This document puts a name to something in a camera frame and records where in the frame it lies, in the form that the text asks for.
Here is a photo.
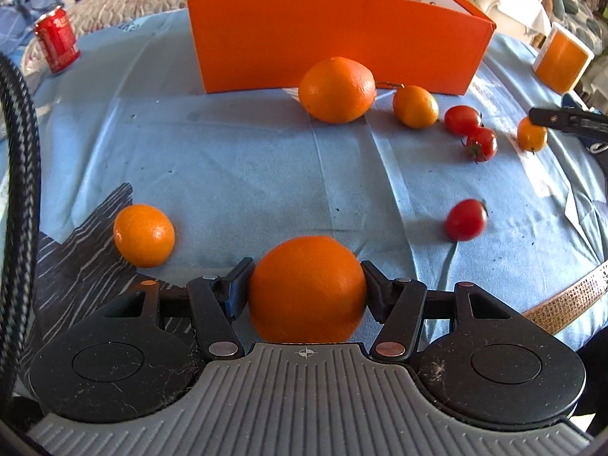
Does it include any light blue bedsheet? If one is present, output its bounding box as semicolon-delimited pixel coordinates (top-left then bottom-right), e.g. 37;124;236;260
0;0;51;65

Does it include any black braided cable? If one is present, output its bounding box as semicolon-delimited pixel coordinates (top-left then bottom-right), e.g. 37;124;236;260
0;52;43;390

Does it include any patterned chair cushion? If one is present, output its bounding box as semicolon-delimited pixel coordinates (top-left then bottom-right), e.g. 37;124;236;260
546;0;608;53

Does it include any white cloth-covered side table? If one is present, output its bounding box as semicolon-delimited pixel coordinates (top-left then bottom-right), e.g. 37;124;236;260
475;0;552;43

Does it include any orange cardboard box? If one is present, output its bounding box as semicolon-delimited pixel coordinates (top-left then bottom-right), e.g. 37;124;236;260
187;0;497;97

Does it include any brown patterned strap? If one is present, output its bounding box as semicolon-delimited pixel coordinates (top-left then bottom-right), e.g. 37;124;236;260
521;259;608;336

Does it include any orange canister with white lid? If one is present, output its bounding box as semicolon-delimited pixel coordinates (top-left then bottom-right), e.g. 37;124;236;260
532;21;594;96

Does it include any large orange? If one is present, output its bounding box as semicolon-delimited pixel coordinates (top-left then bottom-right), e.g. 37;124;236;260
298;56;377;125
248;235;368;344

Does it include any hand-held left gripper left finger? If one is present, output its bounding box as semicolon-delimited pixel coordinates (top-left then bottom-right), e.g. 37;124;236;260
100;256;257;361

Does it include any red cherry tomato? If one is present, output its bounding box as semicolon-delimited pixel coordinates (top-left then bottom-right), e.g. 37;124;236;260
444;105;483;136
463;127;499;163
445;198;489;242

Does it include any small orange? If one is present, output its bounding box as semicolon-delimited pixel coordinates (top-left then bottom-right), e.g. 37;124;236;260
392;85;440;129
113;204;176;268
517;116;548;154

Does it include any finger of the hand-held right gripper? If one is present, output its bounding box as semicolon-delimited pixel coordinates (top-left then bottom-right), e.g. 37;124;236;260
529;107;608;134

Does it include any blue star-print tablecloth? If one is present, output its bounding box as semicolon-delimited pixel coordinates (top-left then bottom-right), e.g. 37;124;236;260
0;7;608;357

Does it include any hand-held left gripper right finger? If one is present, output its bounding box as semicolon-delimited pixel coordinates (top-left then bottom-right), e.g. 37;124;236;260
360;260;514;361

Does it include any red soda can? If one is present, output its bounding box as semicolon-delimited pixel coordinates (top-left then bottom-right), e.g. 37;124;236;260
34;5;81;75

